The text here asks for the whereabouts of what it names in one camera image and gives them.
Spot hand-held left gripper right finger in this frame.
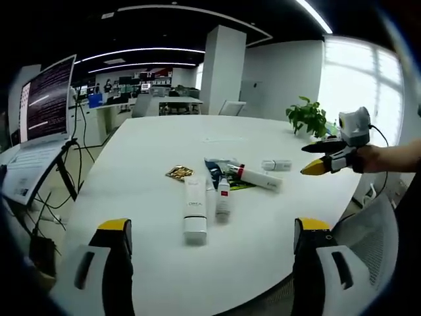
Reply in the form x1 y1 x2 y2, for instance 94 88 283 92
291 217 366 316

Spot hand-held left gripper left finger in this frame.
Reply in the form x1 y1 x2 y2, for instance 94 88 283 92
55 217 135 316

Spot small white skincare bottle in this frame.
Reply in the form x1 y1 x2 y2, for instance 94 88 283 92
260 159 293 172

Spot red-banded white skincare tube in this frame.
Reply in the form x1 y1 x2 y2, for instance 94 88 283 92
229 163 284 194

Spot green skincare sachet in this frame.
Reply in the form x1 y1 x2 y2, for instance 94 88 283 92
227 176 258 192

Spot large white skincare tube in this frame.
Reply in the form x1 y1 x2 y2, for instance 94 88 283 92
182 176 209 246

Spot small red-label skincare bottle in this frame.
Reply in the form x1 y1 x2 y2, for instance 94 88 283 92
214 177 232 225

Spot blue skincare sachet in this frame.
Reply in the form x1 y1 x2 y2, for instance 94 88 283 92
203 157 238 192

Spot gold skincare sachet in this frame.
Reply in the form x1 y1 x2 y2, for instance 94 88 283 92
164 165 195 182

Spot person's right hand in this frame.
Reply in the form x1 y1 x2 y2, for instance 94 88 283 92
349 144 391 174

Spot green potted plant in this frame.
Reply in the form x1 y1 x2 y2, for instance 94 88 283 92
285 95 330 139

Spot white mesh office chair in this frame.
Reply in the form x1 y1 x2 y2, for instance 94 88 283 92
324 190 401 299

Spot dark box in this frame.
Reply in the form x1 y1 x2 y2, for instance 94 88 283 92
28 235 57 276

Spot black laptop stand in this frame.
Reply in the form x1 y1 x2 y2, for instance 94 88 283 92
28 140 82 208

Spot blue box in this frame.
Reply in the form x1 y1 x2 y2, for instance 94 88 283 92
87 93 104 109

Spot white laptop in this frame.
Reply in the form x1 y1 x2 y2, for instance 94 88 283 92
0 53 77 207

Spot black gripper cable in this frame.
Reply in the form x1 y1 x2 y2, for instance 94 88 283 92
369 123 389 207

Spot black cables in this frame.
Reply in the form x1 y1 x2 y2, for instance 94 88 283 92
31 88 96 238

